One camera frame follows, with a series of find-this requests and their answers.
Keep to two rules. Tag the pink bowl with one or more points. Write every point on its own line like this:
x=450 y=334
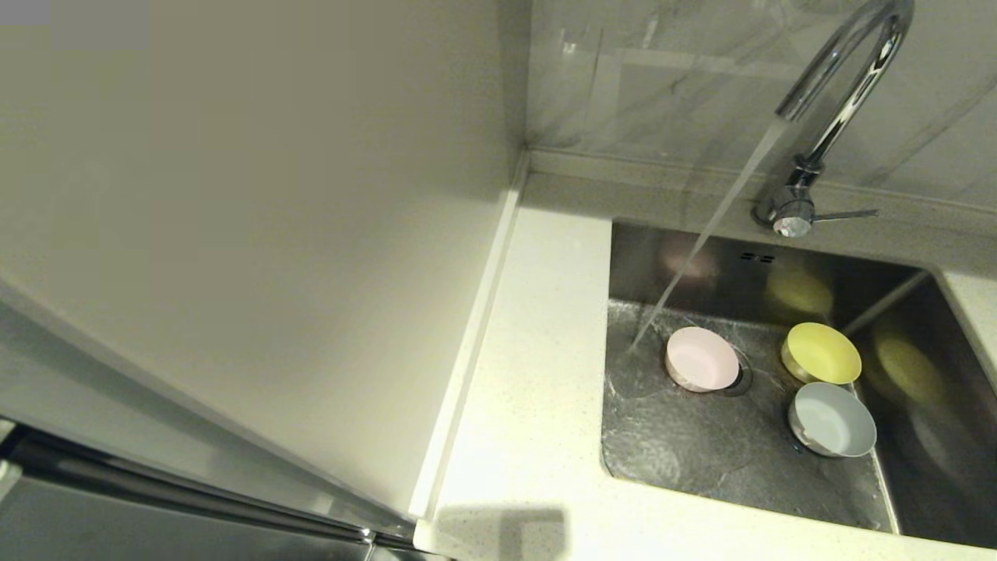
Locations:
x=701 y=358

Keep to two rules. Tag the grey blue bowl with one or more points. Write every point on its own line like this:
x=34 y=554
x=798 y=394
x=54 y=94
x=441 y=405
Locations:
x=835 y=421

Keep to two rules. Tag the tall white cabinet side panel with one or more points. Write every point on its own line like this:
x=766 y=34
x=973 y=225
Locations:
x=234 y=195

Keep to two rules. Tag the stainless steel appliance door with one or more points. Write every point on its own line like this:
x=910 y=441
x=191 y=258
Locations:
x=156 y=538

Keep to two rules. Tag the stainless steel sink basin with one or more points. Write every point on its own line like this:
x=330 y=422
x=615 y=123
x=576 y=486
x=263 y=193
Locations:
x=701 y=460

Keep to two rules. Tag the round metal sink drain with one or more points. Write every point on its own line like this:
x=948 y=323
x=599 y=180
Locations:
x=745 y=380

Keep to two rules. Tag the clear running water stream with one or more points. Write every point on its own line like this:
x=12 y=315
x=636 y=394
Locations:
x=716 y=214

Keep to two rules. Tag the chrome gooseneck faucet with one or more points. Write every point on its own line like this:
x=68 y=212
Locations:
x=790 y=214

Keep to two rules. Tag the yellow bowl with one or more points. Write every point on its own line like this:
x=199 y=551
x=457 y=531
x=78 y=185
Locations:
x=824 y=354

